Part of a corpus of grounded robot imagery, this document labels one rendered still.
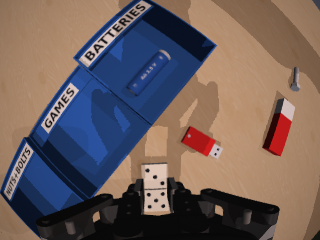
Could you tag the blue rack of three bins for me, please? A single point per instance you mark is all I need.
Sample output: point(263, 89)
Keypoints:
point(82, 147)

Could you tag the red usb stick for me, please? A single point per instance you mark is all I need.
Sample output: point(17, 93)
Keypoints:
point(201, 143)

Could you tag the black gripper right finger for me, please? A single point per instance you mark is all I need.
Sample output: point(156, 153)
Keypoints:
point(256, 217)

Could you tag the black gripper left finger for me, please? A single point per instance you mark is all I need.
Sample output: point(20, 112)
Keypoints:
point(76, 222)

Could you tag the blue aa battery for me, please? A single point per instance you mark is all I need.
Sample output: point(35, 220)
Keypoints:
point(148, 72)

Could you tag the white domino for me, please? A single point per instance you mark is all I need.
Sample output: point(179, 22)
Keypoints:
point(155, 186)

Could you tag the red and white eraser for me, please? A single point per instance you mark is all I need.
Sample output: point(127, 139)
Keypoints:
point(279, 128)

